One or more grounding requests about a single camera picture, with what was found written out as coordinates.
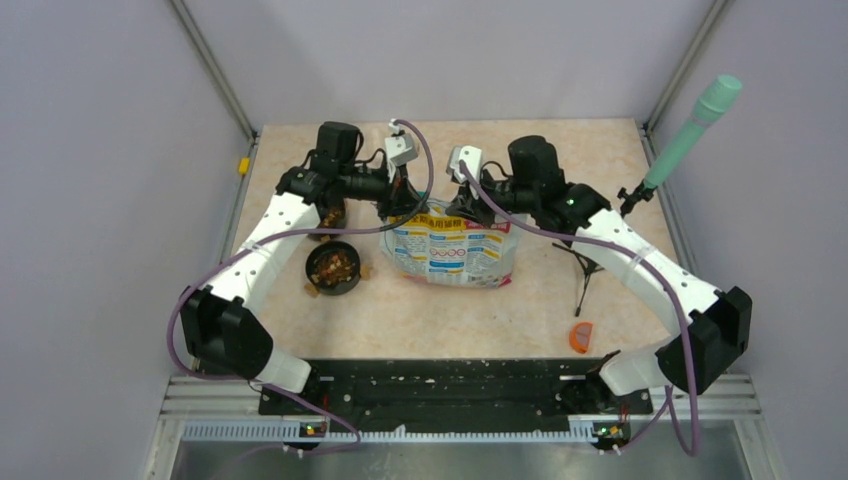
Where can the black mini tripod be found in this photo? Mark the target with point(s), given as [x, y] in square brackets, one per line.
[640, 193]

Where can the yellow block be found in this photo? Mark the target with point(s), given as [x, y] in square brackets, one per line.
[244, 166]

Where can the pet food bag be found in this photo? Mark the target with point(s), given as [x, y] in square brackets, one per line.
[437, 248]

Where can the orange plastic piece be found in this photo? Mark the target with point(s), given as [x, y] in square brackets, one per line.
[580, 337]

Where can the black pet bowl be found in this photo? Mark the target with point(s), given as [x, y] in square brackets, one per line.
[331, 217]
[333, 267]

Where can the small wooden block front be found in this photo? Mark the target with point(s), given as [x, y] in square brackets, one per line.
[312, 290]

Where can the black pet bowl near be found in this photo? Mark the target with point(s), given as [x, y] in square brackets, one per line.
[333, 267]

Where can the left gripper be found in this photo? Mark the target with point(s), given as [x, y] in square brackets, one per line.
[402, 197]

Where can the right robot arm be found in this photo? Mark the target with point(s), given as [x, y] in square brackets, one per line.
[708, 329]

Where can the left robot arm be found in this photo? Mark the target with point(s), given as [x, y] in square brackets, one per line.
[219, 312]

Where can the mint green microphone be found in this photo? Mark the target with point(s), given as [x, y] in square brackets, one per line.
[711, 105]

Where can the black pet bowl far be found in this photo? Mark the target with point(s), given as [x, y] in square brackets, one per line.
[331, 217]

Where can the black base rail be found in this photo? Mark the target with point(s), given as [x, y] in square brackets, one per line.
[465, 395]

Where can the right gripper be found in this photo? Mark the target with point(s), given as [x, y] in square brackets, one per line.
[469, 202]

